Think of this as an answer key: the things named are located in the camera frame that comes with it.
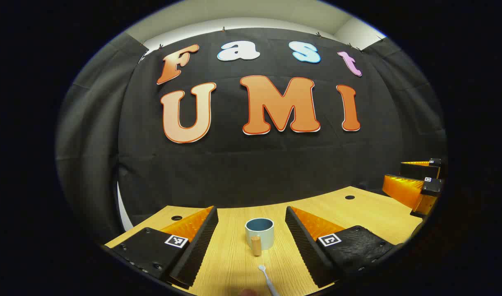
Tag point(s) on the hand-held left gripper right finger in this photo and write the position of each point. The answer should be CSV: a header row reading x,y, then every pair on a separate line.
x,y
304,246

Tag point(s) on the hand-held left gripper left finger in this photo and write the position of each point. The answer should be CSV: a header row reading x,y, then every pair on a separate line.
x,y
197,250

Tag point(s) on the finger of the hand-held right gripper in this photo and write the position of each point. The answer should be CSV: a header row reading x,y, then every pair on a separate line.
x,y
433,187
415,169

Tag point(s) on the white toothbrush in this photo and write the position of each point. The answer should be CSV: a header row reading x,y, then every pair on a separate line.
x,y
262,268

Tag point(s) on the wooden desktop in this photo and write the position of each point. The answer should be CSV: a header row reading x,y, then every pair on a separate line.
x,y
234,263

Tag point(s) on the dark grey side curtain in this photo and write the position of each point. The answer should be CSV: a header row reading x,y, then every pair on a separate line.
x,y
415,107
94,131

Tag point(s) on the black backdrop cloth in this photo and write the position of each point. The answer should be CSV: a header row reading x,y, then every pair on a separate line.
x,y
255,164

